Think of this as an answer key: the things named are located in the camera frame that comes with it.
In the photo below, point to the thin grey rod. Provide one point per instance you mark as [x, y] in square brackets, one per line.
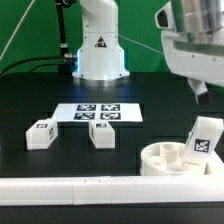
[15, 31]

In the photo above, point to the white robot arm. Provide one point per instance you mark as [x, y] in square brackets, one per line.
[192, 36]

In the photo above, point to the black vertical pole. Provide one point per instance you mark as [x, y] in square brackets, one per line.
[64, 67]

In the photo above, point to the white marker sheet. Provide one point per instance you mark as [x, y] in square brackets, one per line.
[113, 112]

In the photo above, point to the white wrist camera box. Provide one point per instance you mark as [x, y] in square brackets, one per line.
[164, 18]

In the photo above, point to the white L-shaped fence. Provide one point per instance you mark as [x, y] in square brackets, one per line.
[113, 190]

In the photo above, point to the white round stool seat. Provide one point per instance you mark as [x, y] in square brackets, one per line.
[165, 159]

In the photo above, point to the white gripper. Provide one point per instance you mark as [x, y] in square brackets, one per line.
[198, 62]

